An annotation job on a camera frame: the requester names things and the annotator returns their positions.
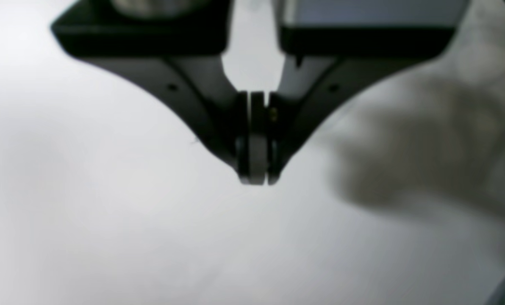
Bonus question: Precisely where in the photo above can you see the image right gripper white right finger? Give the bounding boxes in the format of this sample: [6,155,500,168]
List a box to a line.
[250,25,456,185]

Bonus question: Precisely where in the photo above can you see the image right gripper black left finger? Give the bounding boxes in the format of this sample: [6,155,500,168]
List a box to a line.
[50,0,250,185]

